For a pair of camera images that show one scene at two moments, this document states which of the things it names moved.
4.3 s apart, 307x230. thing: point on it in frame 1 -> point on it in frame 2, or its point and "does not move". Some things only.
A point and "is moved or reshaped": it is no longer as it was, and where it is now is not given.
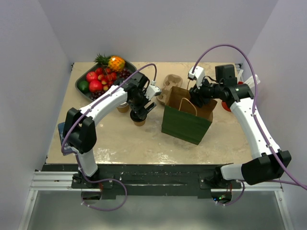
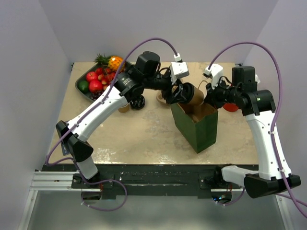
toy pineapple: x=115 y=63 does not move
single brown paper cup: x=139 y=123 is moved or reshaped
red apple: x=91 y=76 does not move
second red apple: x=95 y=86 does not move
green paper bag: x=182 y=119 is moved or reshaped
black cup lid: x=135 y=117 -> x=188 y=91
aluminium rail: x=53 y=181 does not move
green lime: x=83 y=86 does not move
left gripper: x=141 y=111 -> x=171 y=97
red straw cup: x=224 y=103 does not move
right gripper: x=196 y=93 -> x=211 y=96
